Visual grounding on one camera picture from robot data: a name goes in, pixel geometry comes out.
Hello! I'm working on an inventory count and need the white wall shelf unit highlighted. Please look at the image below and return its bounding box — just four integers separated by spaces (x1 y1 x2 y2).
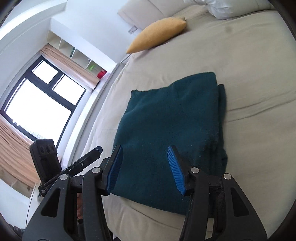
47 31 104 77

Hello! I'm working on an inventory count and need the beige curtain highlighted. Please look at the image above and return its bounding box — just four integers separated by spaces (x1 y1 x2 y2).
40 44 100 90

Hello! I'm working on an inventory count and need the red storage box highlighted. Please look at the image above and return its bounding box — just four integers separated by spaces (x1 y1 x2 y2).
97 69 107 79

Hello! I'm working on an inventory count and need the dark green knit sweater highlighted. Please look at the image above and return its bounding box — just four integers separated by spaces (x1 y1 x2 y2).
113 72 227 215

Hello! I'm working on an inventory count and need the wall power socket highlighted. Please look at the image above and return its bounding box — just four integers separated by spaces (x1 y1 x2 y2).
128 26 137 35

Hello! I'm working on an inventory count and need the black framed window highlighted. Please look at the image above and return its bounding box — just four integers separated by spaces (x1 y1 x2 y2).
1 56 86 146

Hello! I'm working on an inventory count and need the beige upholstered headboard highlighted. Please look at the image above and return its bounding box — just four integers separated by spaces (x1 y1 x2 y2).
117 0 190 30

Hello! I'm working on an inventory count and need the beige bed sheet mattress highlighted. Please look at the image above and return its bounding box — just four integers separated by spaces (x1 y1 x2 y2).
84 1 295 240

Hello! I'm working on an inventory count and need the white folded duvet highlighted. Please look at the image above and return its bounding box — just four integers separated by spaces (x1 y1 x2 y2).
184 0 275 20

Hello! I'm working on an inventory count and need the person's left hand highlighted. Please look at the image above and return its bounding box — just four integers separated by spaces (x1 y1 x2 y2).
77 193 83 220

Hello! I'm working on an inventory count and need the mustard yellow cushion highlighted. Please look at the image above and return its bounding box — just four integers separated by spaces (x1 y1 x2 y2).
126 17 187 54

